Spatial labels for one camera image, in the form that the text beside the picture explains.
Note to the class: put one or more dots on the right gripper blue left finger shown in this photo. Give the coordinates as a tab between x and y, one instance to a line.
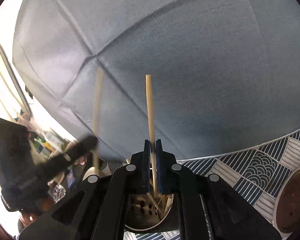
146	165

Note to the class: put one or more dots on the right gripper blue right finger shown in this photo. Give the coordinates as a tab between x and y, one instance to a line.
158	152

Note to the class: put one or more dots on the pale chopstick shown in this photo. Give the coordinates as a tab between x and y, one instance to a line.
155	203
151	129

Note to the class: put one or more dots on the bamboo chopstick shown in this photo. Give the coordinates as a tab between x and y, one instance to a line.
96	109
169	201

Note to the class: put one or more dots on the person's left hand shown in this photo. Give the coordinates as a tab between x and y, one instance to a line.
29	214

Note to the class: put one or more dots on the crumpled foil wrapper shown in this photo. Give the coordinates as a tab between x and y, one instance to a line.
57	193

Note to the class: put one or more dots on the black cylindrical utensil holder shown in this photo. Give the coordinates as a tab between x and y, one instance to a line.
143	217

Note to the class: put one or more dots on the beige ceramic mug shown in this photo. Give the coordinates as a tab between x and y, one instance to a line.
93	171

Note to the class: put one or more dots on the blue patterned tablecloth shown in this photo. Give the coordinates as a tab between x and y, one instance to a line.
256	174

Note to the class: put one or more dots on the grey-blue backdrop cloth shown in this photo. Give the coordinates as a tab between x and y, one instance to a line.
225	73

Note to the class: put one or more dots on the steel sauce bowl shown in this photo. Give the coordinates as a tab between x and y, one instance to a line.
286	216

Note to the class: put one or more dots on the oval wall mirror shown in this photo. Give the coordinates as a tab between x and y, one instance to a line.
12	97

